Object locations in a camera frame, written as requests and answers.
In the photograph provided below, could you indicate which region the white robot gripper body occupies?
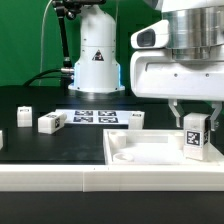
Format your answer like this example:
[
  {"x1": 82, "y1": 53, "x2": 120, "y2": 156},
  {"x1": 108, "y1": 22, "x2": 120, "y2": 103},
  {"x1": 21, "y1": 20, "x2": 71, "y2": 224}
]
[{"x1": 130, "y1": 49, "x2": 224, "y2": 101}]

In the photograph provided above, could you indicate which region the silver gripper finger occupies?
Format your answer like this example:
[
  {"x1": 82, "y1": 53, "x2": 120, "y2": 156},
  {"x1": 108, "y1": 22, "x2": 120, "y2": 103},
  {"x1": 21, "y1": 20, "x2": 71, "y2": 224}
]
[
  {"x1": 210, "y1": 101, "x2": 222, "y2": 131},
  {"x1": 168, "y1": 99, "x2": 182, "y2": 128}
]

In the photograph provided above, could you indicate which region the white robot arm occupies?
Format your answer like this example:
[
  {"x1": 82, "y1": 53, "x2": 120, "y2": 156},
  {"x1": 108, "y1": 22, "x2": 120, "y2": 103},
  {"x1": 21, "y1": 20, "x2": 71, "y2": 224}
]
[{"x1": 69, "y1": 0, "x2": 224, "y2": 129}]

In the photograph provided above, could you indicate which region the white marker sheet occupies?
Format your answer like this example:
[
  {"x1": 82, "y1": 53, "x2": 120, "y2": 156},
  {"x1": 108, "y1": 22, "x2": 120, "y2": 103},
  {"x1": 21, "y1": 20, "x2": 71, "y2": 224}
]
[{"x1": 54, "y1": 108, "x2": 144, "y2": 126}]

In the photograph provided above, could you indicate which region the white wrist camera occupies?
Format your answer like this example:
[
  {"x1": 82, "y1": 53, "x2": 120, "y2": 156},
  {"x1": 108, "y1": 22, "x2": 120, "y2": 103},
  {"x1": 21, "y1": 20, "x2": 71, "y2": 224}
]
[{"x1": 131, "y1": 20, "x2": 169, "y2": 49}]

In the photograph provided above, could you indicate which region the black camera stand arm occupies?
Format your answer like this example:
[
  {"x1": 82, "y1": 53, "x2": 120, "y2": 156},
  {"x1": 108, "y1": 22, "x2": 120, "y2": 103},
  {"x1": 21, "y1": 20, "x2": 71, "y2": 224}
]
[{"x1": 52, "y1": 0, "x2": 106, "y2": 68}]

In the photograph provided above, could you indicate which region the grey cable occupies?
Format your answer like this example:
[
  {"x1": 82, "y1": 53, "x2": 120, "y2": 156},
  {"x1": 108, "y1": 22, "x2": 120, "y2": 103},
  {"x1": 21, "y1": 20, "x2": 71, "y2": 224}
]
[{"x1": 38, "y1": 0, "x2": 54, "y2": 86}]

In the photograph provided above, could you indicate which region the black cable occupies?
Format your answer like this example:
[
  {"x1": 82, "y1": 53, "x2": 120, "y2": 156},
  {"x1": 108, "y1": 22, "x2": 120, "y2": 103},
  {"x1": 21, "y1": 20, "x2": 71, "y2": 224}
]
[{"x1": 22, "y1": 67, "x2": 75, "y2": 88}]

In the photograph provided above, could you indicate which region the white front fence wall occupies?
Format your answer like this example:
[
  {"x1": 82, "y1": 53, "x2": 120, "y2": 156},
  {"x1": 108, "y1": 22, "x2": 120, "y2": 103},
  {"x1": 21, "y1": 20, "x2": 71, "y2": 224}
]
[{"x1": 0, "y1": 165, "x2": 224, "y2": 192}]

